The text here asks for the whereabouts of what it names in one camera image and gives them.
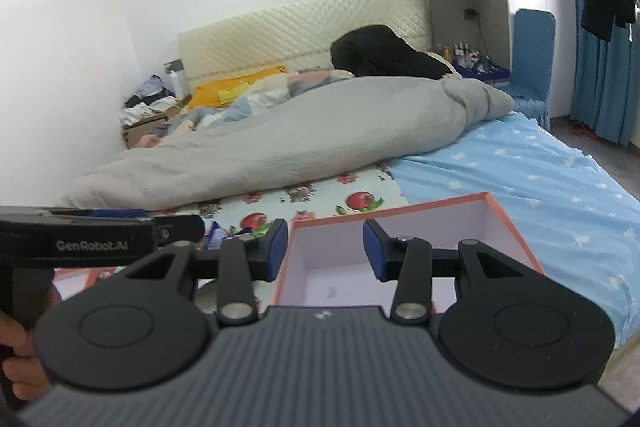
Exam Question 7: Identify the yellow cloth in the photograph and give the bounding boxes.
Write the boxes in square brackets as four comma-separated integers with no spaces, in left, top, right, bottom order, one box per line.
[187,64,288,110]

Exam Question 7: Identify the grey duvet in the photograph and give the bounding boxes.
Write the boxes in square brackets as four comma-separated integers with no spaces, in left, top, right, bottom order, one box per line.
[60,76,517,210]

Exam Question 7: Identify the person's left hand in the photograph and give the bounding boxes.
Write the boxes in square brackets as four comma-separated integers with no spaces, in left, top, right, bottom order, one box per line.
[0,309,51,404]

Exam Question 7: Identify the blue covered chair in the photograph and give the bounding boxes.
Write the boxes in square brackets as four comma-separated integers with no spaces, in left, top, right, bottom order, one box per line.
[507,8,557,131]

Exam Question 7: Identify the pile of clothes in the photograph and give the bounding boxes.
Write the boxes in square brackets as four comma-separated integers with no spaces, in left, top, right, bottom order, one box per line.
[122,74,178,128]

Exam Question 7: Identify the orange cardboard box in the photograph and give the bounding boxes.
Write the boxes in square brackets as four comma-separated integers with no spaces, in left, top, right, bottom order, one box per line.
[272,192,547,308]

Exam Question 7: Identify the blue tray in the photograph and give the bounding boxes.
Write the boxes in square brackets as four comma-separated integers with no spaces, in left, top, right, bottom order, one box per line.
[452,62,512,84]

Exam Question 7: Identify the row of small bottles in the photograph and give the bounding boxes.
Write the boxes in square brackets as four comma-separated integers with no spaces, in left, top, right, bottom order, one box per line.
[435,42,493,68]

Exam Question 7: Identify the orange box lid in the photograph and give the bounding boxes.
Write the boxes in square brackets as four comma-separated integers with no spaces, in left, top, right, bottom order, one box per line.
[52,268,118,290]

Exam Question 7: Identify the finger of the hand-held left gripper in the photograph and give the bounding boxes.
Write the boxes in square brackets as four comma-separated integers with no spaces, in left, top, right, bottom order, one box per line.
[75,207,153,220]
[150,214,206,249]

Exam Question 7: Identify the blue star-print bedsheet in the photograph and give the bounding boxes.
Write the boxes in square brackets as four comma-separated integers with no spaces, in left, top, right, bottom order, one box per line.
[387,112,640,348]

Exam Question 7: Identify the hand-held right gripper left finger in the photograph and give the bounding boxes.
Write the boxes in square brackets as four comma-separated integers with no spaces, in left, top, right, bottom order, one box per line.
[117,218,289,327]

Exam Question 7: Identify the black garment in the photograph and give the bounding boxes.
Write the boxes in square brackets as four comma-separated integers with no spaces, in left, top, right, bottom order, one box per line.
[330,25,451,80]

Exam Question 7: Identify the white bottle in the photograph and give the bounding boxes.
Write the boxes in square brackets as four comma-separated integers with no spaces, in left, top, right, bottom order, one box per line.
[165,61,190,98]

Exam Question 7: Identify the blue curtain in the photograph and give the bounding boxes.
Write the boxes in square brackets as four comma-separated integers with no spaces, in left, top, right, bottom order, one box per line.
[570,0,640,148]

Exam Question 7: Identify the blue snack packet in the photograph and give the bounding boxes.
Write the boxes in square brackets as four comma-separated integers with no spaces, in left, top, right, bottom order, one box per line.
[205,221,242,251]

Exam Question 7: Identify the red slippers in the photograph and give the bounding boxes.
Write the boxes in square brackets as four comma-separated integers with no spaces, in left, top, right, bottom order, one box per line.
[569,121,602,141]

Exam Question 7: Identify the fruit-print bed mat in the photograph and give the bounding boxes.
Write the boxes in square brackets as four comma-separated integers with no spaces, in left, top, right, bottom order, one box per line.
[50,159,412,314]

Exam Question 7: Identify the cluttered bedside table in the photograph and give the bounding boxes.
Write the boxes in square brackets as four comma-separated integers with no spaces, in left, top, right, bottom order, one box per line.
[120,94,193,150]

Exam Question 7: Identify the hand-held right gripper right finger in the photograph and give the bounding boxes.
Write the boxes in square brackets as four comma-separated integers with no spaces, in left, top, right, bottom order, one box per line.
[363,218,547,326]

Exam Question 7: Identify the cream quilted headboard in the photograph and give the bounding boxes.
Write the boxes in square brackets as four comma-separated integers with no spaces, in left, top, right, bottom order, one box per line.
[177,0,433,100]

